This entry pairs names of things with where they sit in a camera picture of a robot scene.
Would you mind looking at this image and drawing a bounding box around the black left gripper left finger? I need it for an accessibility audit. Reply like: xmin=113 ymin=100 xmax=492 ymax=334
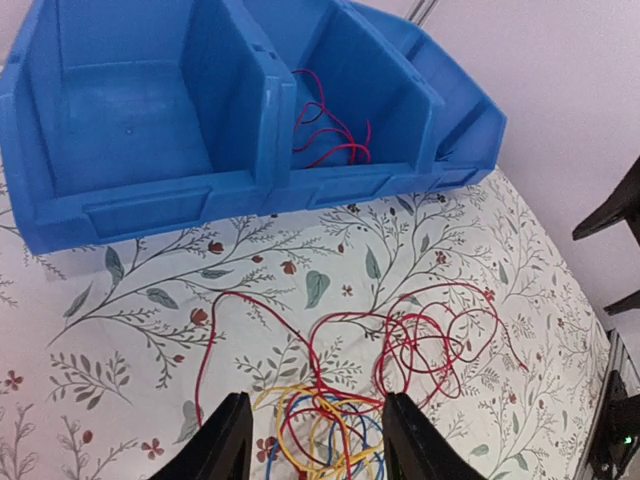
xmin=151 ymin=393 xmax=253 ymax=480

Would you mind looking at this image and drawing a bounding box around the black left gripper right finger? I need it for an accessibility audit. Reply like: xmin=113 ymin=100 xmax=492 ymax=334
xmin=382 ymin=393 xmax=485 ymax=480

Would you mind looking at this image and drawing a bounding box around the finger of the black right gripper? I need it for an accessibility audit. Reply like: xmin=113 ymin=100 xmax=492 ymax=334
xmin=604 ymin=292 xmax=640 ymax=315
xmin=572 ymin=158 xmax=640 ymax=241

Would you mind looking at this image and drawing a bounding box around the coloured cable pile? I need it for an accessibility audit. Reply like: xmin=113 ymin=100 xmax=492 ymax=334
xmin=194 ymin=282 xmax=531 ymax=480

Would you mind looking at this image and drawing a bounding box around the red cable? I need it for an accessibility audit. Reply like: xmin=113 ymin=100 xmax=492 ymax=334
xmin=292 ymin=68 xmax=374 ymax=169

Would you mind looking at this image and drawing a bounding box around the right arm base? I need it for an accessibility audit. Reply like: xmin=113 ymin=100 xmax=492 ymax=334
xmin=588 ymin=370 xmax=639 ymax=480

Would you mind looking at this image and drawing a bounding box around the floral patterned tablecloth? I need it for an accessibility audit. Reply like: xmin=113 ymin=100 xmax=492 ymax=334
xmin=1 ymin=173 xmax=609 ymax=479

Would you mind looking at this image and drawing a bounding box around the blue three-compartment plastic bin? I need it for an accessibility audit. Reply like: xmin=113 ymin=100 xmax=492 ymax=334
xmin=1 ymin=1 xmax=506 ymax=255

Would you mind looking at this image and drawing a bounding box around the aluminium front rail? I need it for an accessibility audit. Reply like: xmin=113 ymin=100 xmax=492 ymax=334
xmin=573 ymin=329 xmax=639 ymax=479

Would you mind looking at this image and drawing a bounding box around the aluminium frame post right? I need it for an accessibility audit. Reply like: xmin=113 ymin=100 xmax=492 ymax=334
xmin=406 ymin=0 xmax=439 ymax=26

